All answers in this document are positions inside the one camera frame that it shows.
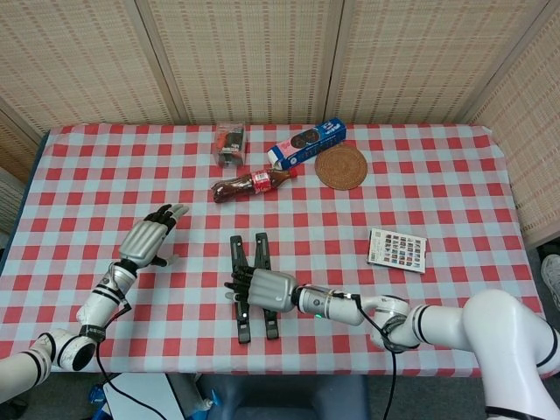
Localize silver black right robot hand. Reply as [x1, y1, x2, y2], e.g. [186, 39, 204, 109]
[223, 266, 301, 314]

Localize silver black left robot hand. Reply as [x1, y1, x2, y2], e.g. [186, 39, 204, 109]
[118, 203, 190, 269]

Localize black folding stand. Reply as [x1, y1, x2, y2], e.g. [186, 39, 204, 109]
[229, 233, 281, 345]

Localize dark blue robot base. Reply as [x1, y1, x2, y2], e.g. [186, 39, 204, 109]
[196, 374, 371, 420]

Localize red white checked tablecloth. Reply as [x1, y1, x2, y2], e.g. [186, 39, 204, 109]
[0, 122, 560, 384]

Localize cola bottle with red label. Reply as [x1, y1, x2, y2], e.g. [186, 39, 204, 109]
[213, 168, 299, 205]

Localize clear plastic box red-black contents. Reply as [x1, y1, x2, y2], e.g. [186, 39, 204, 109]
[213, 122, 249, 169]

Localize round woven brown coaster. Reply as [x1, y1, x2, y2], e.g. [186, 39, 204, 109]
[314, 146, 368, 191]

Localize blue cookie box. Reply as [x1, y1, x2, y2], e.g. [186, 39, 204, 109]
[267, 117, 348, 171]

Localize white flat board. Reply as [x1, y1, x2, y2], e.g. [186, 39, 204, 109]
[104, 373, 187, 420]

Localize woven bamboo side screen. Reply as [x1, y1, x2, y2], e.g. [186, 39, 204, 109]
[0, 98, 45, 185]
[463, 8, 560, 250]

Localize woven bamboo folding screen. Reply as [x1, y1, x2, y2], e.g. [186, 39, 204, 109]
[0, 0, 552, 132]

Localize white shoe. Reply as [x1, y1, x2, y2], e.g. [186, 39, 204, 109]
[541, 254, 560, 312]

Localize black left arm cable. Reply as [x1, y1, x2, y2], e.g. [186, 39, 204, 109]
[94, 301, 164, 420]

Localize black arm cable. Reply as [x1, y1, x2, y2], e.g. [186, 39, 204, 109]
[332, 290, 399, 420]
[94, 301, 164, 420]

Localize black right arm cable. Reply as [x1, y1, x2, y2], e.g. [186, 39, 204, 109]
[332, 290, 399, 420]

